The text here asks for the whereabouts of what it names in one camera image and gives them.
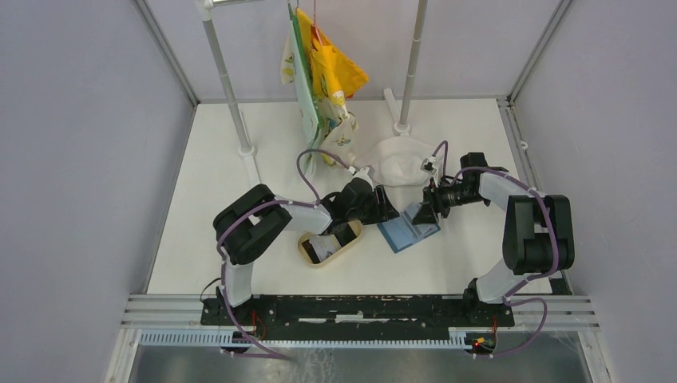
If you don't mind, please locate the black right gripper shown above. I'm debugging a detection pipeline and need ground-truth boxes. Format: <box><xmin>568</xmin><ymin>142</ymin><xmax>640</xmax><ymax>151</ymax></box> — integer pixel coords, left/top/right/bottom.
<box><xmin>411</xmin><ymin>176</ymin><xmax>487</xmax><ymax>225</ymax></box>

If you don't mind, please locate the light green hanging cloth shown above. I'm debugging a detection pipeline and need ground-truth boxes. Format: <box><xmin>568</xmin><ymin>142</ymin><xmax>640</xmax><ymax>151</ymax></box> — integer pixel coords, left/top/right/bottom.
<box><xmin>287</xmin><ymin>4</ymin><xmax>322</xmax><ymax>149</ymax></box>

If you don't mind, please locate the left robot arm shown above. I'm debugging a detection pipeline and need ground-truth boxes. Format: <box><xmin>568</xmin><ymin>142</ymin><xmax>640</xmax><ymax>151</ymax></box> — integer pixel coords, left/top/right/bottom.
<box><xmin>212</xmin><ymin>176</ymin><xmax>400</xmax><ymax>326</ymax></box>

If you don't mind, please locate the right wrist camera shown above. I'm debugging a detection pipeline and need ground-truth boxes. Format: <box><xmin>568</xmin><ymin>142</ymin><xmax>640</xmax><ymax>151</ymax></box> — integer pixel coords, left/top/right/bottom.
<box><xmin>420</xmin><ymin>156</ymin><xmax>444</xmax><ymax>179</ymax></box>

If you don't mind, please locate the beige oval tray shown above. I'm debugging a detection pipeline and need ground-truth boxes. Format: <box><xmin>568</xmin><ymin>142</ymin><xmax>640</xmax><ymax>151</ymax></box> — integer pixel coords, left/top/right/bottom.
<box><xmin>297</xmin><ymin>223</ymin><xmax>364</xmax><ymax>267</ymax></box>

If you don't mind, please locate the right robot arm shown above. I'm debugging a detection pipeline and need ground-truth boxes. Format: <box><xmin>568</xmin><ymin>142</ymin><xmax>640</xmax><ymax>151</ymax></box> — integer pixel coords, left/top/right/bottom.
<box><xmin>412</xmin><ymin>152</ymin><xmax>575</xmax><ymax>326</ymax></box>

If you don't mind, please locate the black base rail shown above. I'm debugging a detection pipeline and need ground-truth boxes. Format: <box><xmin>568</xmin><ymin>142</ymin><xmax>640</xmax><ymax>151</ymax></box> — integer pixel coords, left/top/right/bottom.
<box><xmin>200</xmin><ymin>294</ymin><xmax>515</xmax><ymax>341</ymax></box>

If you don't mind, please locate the white crumpled cloth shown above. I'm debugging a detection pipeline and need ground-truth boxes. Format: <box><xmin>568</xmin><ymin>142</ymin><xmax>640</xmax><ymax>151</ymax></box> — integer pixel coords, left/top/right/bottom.
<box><xmin>354</xmin><ymin>136</ymin><xmax>443</xmax><ymax>211</ymax></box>

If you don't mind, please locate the blue leather card holder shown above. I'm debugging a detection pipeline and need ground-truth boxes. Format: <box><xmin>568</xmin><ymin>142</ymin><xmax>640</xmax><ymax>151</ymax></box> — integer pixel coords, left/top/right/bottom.
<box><xmin>377</xmin><ymin>203</ymin><xmax>441</xmax><ymax>254</ymax></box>

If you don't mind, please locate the white slotted cable duct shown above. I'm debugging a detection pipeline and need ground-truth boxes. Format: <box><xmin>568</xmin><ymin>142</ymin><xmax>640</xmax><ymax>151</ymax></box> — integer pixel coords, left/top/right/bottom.
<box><xmin>138</xmin><ymin>330</ymin><xmax>498</xmax><ymax>350</ymax></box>

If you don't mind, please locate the dinosaur print hanging cloth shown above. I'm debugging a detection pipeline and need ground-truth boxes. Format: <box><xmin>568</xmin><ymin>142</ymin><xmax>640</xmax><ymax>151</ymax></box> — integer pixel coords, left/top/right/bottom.
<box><xmin>279</xmin><ymin>31</ymin><xmax>359</xmax><ymax>170</ymax></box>

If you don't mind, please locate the left rack pole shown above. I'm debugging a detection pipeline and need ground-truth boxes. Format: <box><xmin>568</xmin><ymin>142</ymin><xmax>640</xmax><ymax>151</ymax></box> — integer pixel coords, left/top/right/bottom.
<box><xmin>196</xmin><ymin>0</ymin><xmax>260</xmax><ymax>186</ymax></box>

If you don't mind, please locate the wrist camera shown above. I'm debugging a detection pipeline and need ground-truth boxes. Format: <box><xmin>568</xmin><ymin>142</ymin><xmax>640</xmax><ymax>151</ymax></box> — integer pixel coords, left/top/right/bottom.
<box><xmin>348</xmin><ymin>165</ymin><xmax>374</xmax><ymax>188</ymax></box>
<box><xmin>420</xmin><ymin>156</ymin><xmax>444</xmax><ymax>179</ymax></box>

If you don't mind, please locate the rack pole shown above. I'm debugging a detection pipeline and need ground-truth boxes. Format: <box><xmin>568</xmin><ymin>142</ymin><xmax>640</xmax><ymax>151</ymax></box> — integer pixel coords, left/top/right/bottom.
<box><xmin>383</xmin><ymin>0</ymin><xmax>429</xmax><ymax>136</ymax></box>
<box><xmin>196</xmin><ymin>0</ymin><xmax>260</xmax><ymax>186</ymax></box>

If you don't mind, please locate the right rack pole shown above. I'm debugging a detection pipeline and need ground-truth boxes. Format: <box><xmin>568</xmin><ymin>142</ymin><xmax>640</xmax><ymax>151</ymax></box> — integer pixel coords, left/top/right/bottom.
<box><xmin>383</xmin><ymin>0</ymin><xmax>429</xmax><ymax>136</ymax></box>

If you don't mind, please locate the yellow hanging cloth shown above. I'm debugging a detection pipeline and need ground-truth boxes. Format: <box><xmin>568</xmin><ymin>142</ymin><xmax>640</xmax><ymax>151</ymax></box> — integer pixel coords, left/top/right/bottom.
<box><xmin>295</xmin><ymin>8</ymin><xmax>369</xmax><ymax>107</ymax></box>

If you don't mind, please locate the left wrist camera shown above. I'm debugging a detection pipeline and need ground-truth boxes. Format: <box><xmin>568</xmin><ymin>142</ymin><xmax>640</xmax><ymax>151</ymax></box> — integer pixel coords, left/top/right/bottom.
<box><xmin>348</xmin><ymin>165</ymin><xmax>374</xmax><ymax>188</ymax></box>

